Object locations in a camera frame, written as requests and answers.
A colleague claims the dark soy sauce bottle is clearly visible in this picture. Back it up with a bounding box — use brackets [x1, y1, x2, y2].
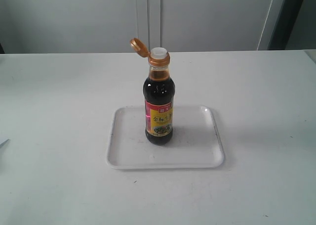
[130, 38, 175, 145]

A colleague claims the white plastic tray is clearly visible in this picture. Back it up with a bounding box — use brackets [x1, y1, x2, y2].
[107, 105, 225, 170]

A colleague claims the dark vertical post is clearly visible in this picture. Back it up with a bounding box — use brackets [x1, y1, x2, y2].
[268, 0, 304, 50]

